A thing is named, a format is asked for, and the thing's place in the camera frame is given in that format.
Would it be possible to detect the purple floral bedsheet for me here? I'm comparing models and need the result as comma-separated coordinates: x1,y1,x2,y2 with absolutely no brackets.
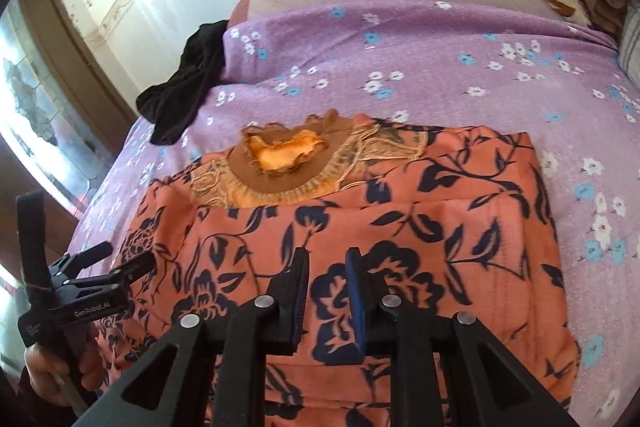
70,0,640,427

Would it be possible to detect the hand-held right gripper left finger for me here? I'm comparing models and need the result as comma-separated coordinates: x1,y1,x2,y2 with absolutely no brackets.
75,247,311,427

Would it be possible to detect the black cloth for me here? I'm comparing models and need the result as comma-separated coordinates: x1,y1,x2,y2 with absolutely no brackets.
136,20,230,146

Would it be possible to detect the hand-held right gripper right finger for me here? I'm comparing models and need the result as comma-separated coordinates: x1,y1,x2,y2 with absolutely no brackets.
345,247,582,427

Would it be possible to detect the wooden door with patterned glass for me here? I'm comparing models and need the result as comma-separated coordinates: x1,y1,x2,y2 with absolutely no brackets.
0,0,148,268

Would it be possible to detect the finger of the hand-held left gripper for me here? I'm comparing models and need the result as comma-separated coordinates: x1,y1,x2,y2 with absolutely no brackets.
47,241,115,282
64,251,157,295

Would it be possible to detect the person's left hand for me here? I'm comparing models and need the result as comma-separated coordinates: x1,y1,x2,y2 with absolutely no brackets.
24,326,104,408

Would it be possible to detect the grey striped cushion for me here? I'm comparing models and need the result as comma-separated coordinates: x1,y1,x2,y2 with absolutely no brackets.
618,1,640,80

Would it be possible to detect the orange floral garment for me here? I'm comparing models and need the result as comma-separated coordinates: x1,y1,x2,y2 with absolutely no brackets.
95,109,583,427

